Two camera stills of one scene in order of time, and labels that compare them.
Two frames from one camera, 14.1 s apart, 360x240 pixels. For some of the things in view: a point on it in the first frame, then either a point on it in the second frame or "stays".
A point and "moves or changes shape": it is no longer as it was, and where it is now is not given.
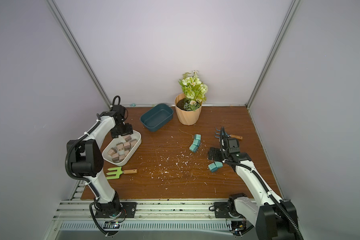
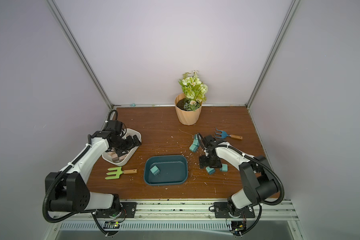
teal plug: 219,164 moves or changes shape
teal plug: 194,146 stays
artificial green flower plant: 195,91 stays
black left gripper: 129,131 to 130,146
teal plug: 196,142 stays
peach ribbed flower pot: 186,117 stays
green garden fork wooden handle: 119,172 stays
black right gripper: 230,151 to 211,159
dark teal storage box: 156,118 to 166,170
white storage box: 119,150 stays
